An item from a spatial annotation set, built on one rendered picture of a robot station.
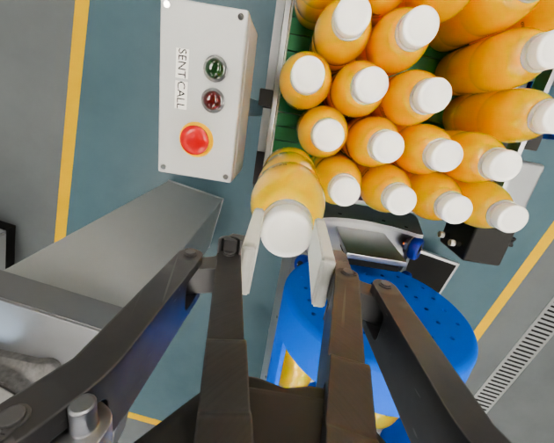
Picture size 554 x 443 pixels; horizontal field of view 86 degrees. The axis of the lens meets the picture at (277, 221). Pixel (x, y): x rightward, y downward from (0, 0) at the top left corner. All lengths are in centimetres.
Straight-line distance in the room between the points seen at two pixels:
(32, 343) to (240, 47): 63
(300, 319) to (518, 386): 233
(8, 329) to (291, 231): 63
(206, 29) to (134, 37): 127
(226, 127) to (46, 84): 155
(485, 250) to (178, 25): 58
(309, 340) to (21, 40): 182
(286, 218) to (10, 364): 65
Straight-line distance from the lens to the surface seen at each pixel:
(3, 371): 77
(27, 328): 73
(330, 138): 38
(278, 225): 22
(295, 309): 42
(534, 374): 265
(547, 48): 47
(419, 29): 41
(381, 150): 40
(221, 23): 41
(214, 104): 39
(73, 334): 68
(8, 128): 205
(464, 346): 49
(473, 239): 62
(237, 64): 40
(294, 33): 60
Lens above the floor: 149
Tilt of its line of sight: 70 degrees down
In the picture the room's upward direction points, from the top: 173 degrees counter-clockwise
